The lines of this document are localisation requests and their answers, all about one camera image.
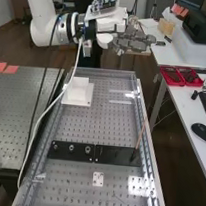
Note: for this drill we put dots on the red tray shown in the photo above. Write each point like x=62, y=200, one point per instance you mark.
x=193, y=77
x=172, y=76

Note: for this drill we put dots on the black plate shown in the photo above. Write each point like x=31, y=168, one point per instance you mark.
x=113, y=155

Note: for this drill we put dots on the small white box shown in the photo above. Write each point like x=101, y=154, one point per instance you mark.
x=78, y=90

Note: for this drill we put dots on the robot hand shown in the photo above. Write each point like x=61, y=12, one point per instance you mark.
x=112, y=23

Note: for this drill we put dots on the clear box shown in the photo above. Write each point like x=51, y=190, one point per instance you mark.
x=98, y=130

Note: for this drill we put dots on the black printer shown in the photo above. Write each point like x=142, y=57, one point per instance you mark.
x=204, y=27

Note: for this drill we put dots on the person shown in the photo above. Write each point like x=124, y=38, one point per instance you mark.
x=91, y=58

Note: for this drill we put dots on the black computer mouse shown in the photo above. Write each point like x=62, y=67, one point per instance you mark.
x=202, y=132

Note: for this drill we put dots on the small black stick device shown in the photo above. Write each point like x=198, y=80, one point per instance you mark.
x=195, y=95

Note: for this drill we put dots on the white desk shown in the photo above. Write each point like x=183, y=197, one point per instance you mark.
x=187, y=111

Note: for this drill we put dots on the dark monitor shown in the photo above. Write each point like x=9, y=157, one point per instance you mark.
x=191, y=1

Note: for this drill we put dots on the small white square board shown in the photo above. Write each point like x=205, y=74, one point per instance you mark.
x=98, y=179

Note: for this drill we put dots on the thin dark drill bit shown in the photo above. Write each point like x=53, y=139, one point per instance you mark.
x=119, y=199

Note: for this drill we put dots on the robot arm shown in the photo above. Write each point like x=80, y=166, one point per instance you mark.
x=41, y=16

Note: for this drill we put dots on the thin stick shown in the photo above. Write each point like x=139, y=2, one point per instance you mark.
x=140, y=135

